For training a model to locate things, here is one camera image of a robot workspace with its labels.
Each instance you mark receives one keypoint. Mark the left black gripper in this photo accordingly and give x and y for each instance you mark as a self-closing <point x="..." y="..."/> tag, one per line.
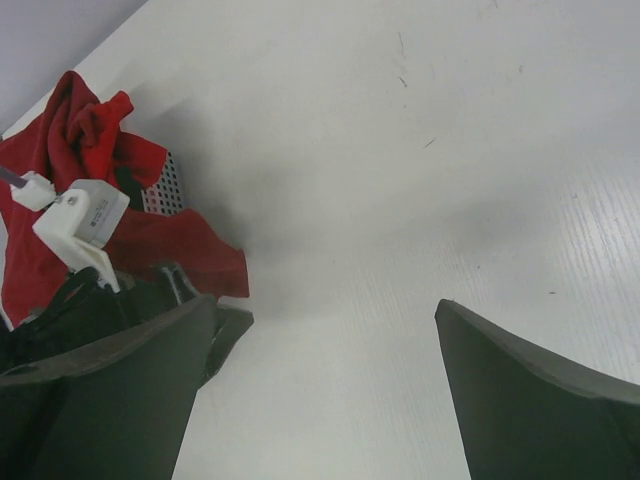
<point x="100" y="300"/>

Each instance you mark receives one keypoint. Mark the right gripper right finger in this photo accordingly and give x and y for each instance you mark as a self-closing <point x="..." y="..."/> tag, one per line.
<point x="525" y="412"/>

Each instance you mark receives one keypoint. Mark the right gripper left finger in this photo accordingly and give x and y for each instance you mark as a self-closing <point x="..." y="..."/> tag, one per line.
<point x="117" y="408"/>

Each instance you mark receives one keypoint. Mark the dark red t shirt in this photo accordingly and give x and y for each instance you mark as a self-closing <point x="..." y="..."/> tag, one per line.
<point x="50" y="146"/>

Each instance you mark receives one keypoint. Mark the grey laundry basket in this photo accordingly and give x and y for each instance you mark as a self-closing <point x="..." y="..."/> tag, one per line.
<point x="167" y="196"/>

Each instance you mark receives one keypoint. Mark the bright red t shirt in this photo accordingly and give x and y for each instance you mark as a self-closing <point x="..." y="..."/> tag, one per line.
<point x="100" y="125"/>

